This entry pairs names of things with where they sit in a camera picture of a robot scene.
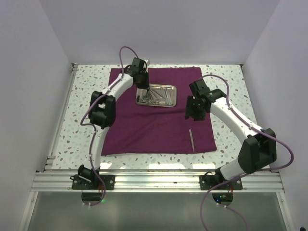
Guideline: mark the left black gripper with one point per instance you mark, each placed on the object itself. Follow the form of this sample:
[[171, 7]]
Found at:
[[146, 85]]

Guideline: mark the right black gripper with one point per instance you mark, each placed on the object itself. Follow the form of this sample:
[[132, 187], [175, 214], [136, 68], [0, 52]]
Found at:
[[189, 111]]

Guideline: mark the surgical scissors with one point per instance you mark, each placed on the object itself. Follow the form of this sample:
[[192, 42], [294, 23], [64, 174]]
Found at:
[[146, 97]]

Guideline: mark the steel instrument tray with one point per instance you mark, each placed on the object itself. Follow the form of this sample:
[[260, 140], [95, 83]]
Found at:
[[160, 89]]

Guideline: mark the steel tweezers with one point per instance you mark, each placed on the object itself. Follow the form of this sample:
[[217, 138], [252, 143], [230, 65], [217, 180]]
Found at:
[[168, 96], [192, 141]]

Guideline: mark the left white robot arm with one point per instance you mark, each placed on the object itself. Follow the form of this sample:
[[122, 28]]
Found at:
[[102, 112]]

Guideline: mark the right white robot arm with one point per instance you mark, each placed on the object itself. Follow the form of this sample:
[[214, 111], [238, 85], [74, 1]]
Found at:
[[258, 148]]

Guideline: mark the surgical forceps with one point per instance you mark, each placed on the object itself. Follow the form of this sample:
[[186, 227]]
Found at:
[[155, 97]]

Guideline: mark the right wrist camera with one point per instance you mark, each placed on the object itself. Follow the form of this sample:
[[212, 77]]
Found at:
[[200, 90]]

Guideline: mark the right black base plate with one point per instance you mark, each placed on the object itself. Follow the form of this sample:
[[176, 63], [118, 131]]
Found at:
[[212, 181]]

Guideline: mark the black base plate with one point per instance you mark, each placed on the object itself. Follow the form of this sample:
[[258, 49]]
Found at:
[[78, 183], [212, 181]]

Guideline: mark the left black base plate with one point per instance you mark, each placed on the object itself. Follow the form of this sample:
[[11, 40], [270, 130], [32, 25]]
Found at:
[[78, 183]]

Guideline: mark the aluminium left side rail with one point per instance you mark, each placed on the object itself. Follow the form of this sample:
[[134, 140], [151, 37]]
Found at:
[[51, 156]]

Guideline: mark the aluminium rail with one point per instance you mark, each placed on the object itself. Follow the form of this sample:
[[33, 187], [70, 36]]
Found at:
[[51, 156], [155, 181]]

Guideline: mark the aluminium front rail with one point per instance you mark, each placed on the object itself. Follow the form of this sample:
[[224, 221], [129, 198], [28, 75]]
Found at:
[[155, 181]]

